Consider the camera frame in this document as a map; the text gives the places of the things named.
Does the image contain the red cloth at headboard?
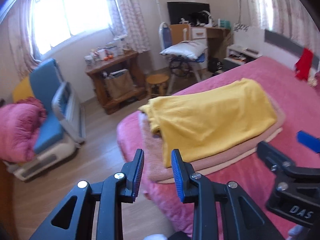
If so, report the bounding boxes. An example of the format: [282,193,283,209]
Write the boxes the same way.
[295,48,313,81]

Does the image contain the small round wooden stool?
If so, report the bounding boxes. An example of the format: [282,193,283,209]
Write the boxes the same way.
[146,74,169,98]

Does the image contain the mustard yellow sweater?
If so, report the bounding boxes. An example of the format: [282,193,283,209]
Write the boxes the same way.
[139,79,278,168]

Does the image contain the low white shelf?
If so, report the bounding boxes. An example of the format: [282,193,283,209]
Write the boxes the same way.
[222,44,262,72]

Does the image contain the folded light pink blanket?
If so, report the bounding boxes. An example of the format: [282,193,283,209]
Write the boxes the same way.
[138,98,286,184]

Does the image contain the grey bed headboard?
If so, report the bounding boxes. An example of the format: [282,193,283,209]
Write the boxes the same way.
[261,30,304,70]

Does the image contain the black flat monitor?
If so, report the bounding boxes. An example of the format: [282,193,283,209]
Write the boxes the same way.
[167,2,210,26]

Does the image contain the brown bag under table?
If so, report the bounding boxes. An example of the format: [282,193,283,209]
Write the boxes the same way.
[104,69,135,99]

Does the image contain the white gloved right hand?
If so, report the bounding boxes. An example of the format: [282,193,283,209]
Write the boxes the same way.
[287,225,309,240]

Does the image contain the wooden side table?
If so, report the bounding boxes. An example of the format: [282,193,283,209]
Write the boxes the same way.
[85,50,146,115]

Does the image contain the wooden desk with drawers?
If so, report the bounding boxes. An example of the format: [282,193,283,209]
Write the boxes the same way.
[169,24,233,69]

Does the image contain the blue cushioned armchair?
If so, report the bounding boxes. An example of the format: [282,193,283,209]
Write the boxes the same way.
[3,59,85,181]

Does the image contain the pink crumpled quilt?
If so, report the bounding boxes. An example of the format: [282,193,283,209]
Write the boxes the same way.
[1,97,47,163]

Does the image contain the white pillow on chair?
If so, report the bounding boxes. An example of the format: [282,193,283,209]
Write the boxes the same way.
[160,41,208,61]

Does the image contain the blue white chair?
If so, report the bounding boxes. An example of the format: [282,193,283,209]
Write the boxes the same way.
[159,22,205,95]

